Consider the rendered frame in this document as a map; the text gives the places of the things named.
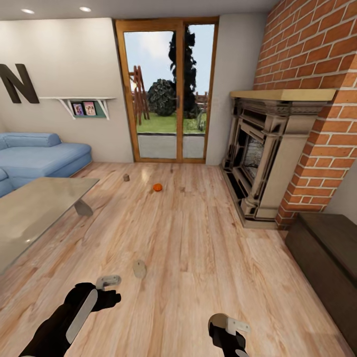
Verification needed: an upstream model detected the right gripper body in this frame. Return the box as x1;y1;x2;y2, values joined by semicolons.
212;326;245;353

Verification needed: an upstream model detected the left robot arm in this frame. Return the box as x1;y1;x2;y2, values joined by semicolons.
19;275;121;357

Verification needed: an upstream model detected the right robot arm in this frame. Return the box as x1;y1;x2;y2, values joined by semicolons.
209;317;252;357

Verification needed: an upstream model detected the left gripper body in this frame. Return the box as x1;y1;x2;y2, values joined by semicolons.
93;290;116;312

